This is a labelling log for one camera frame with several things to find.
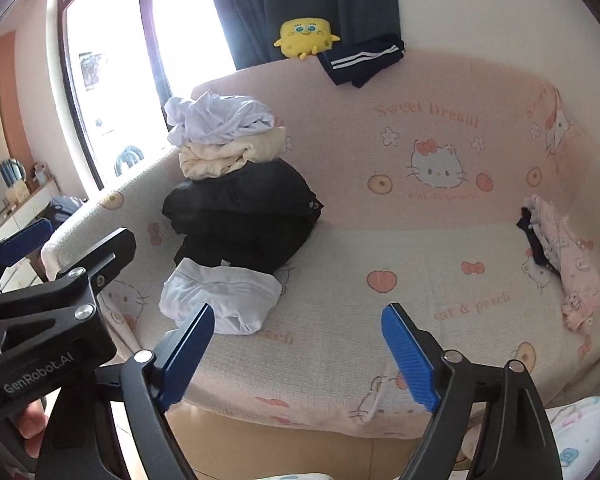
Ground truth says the yellow plush toy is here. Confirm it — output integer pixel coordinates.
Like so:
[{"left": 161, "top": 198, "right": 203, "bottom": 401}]
[{"left": 273, "top": 18, "right": 340, "bottom": 60}]

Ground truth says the white shirt navy trim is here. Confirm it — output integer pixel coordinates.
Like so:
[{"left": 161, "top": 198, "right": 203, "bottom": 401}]
[{"left": 159, "top": 258, "right": 282, "bottom": 336}]

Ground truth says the white cream clothes heap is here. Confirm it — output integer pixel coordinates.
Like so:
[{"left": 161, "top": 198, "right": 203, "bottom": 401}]
[{"left": 164, "top": 92, "right": 275, "bottom": 148}]

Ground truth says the pink cream Hello Kitty blanket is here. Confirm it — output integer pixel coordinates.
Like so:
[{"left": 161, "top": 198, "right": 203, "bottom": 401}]
[{"left": 40, "top": 46, "right": 600, "bottom": 441}]

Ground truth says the person's left hand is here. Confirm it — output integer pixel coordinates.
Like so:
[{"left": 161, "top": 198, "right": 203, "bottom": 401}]
[{"left": 16, "top": 400, "right": 48, "bottom": 458}]

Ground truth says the black window frame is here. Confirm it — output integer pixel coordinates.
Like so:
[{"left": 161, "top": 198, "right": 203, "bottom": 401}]
[{"left": 58, "top": 0, "right": 168, "bottom": 190}]

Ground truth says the pink cartoon print pajama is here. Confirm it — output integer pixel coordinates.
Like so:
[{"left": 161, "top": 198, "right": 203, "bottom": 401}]
[{"left": 524, "top": 195, "right": 600, "bottom": 335}]

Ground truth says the navy garment under pajama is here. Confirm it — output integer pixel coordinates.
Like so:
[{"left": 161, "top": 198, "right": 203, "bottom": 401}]
[{"left": 516, "top": 207, "right": 559, "bottom": 274}]

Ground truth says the white sideboard cabinet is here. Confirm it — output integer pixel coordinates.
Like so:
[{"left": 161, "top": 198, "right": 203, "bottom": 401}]
[{"left": 0, "top": 179, "right": 59, "bottom": 292}]

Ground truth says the navy white-striped folded garment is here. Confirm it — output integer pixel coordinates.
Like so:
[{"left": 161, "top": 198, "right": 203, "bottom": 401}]
[{"left": 317, "top": 34, "right": 405, "bottom": 89}]

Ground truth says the cream folded garment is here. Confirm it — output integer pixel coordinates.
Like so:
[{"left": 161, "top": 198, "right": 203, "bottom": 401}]
[{"left": 178, "top": 126, "right": 286, "bottom": 181}]

